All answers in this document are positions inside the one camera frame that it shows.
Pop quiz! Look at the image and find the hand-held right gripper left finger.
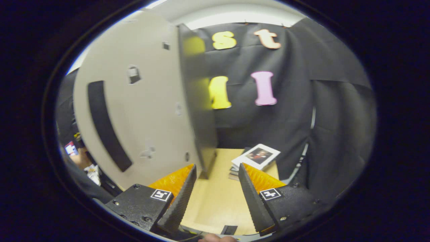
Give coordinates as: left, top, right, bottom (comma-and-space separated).
105, 164, 197, 236

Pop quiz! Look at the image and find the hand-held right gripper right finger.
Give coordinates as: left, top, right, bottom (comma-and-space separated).
238, 163, 328, 236

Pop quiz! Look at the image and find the beige cabinet door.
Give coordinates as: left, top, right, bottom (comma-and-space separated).
73, 12, 202, 190

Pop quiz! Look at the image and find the black door handle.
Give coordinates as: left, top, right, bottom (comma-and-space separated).
87, 81, 133, 172

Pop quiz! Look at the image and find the white photo cover book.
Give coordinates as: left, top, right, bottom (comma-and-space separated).
231, 144, 281, 171

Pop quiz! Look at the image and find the black backdrop cloth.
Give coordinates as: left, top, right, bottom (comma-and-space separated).
55, 17, 377, 202

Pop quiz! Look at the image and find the small printed card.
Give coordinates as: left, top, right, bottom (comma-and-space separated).
64, 141, 78, 156

